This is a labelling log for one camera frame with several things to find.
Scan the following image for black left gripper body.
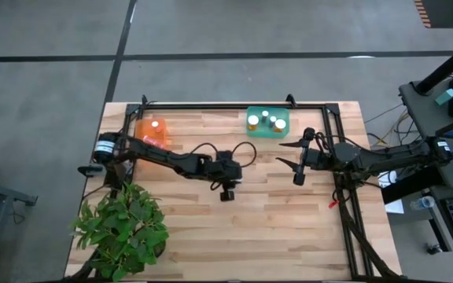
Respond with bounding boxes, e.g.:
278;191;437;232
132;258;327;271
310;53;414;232
209;150;245;203

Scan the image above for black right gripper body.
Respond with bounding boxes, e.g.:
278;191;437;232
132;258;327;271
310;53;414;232
293;127;330;186

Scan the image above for translucent teal plastic bin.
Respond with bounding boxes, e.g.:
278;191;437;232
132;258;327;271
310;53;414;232
245;105;291;139

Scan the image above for translucent orange plastic bin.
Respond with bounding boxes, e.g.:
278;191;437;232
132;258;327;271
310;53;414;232
134;117;169;150

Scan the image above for white paper sheet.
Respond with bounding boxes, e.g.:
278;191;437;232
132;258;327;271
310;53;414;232
384;199;405;215

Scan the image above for black side desk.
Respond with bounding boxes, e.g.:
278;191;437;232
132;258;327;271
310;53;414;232
381;76;453;205

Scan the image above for clear water bottle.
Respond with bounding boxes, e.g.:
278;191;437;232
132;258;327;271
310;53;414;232
409;195;436;211

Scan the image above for green leafy potted plant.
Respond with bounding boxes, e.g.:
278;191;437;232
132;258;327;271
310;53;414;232
70;182;171;282

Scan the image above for black side clamp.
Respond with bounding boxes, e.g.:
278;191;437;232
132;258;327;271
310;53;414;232
77;164;106;178

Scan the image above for small teal box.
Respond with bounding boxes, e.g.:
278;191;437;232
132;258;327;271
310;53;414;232
434;88;453;106

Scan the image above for black round pole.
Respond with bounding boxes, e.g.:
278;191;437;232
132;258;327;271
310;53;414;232
414;35;453;96

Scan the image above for black mat with hazard stripes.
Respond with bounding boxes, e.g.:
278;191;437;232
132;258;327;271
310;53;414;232
413;0;453;29

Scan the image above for black aluminium table frame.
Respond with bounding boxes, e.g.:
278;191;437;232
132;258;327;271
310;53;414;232
64;101;403;283

